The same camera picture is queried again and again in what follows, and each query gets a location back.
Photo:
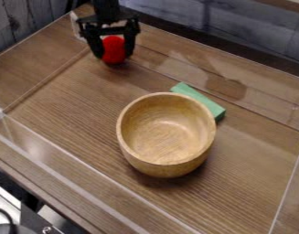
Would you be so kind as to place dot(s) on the green rectangular block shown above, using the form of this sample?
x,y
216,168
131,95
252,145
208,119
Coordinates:
x,y
184,89

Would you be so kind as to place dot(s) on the red plush fruit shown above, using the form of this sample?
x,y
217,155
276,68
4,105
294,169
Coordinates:
x,y
113,50

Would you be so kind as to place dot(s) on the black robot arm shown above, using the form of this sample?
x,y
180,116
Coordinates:
x,y
108,9

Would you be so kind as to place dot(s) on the black metal bracket with screw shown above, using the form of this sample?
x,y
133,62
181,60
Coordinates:
x,y
48,222

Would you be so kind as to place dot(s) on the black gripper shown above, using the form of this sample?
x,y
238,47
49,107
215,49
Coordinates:
x,y
93,27

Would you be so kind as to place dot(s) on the wooden bowl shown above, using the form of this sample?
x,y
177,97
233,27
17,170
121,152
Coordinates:
x,y
165,132

